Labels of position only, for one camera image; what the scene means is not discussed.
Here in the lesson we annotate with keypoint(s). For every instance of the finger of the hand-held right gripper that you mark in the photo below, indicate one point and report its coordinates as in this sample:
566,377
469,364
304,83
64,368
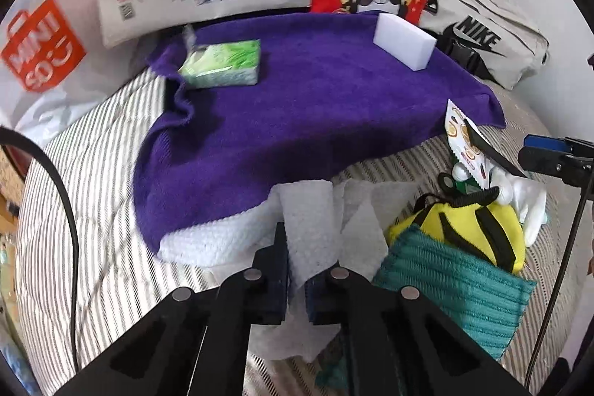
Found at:
545,141
552,164

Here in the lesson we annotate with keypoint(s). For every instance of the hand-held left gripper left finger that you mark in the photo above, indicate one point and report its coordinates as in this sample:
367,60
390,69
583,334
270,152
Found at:
278,280

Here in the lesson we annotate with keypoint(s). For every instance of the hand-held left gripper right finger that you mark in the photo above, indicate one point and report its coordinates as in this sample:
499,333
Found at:
315,298

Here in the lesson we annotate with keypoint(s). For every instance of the white glove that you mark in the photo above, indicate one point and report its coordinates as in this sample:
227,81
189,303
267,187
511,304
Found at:
529,210

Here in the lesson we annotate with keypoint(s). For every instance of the white paper towel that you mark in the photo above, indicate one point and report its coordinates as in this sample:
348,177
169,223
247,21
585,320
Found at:
311,229

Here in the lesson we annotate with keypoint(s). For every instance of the white orange snack packet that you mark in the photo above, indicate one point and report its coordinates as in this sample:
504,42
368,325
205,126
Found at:
461,136

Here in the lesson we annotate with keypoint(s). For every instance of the yellow black pouch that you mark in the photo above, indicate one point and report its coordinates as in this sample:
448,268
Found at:
464,224

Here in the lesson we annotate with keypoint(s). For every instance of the green sachet packet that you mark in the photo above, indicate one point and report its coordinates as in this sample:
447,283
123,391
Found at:
466,188

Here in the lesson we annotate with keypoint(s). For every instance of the grey sling bag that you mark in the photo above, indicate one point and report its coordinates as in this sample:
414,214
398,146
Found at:
487,15

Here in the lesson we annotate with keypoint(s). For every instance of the white sponge block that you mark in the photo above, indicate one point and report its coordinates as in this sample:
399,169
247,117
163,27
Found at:
403,43

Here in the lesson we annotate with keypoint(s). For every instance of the purple towel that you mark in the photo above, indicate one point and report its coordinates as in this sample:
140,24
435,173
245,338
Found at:
301,108

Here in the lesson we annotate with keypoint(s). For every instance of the green tissue pack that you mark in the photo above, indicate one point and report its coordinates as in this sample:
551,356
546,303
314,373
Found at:
220,62

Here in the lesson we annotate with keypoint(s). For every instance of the white plastic shopping bag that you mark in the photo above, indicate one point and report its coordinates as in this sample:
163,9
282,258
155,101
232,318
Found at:
55,99

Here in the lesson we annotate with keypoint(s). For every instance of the brown wooden cabinet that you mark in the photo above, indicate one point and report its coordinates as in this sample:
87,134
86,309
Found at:
9,166

